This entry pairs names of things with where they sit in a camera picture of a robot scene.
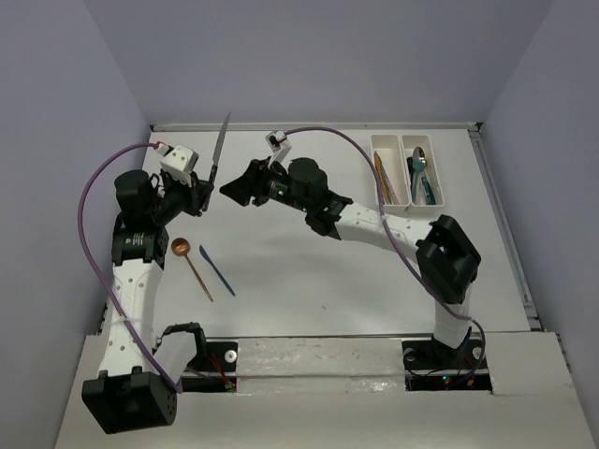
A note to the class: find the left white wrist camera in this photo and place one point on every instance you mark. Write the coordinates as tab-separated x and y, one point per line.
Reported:
178	161

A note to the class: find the blue plastic knife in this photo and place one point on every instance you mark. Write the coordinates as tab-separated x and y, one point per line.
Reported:
216	270

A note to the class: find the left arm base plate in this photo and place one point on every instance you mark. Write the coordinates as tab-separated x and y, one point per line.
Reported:
216	372

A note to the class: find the teal plastic knife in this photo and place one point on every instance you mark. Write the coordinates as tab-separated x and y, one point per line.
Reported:
392	201

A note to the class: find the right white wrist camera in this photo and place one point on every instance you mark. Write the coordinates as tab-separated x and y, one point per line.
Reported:
279	145

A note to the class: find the teal plastic spoon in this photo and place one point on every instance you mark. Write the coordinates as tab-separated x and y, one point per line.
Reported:
424	183

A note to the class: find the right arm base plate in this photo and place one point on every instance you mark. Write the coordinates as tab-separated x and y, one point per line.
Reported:
432	367

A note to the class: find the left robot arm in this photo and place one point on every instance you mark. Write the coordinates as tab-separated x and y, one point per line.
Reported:
140	375

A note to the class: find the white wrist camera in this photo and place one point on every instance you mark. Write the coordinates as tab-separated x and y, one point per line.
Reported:
279	145
178	161

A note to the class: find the steel knife dark handle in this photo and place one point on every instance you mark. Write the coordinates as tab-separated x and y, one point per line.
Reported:
218	150

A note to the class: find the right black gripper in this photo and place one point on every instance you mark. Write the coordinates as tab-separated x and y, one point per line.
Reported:
252	181

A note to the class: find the copper spoon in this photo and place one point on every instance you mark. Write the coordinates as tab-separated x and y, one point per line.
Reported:
181	247

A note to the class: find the orange plastic knife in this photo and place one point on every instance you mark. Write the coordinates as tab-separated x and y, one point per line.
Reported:
381	177

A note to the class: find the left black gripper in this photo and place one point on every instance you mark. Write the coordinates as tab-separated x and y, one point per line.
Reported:
195	195

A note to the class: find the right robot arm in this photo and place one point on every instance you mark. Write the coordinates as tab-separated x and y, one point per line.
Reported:
439	253

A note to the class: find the steel spoon green handle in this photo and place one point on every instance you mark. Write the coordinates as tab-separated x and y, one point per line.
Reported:
418	166

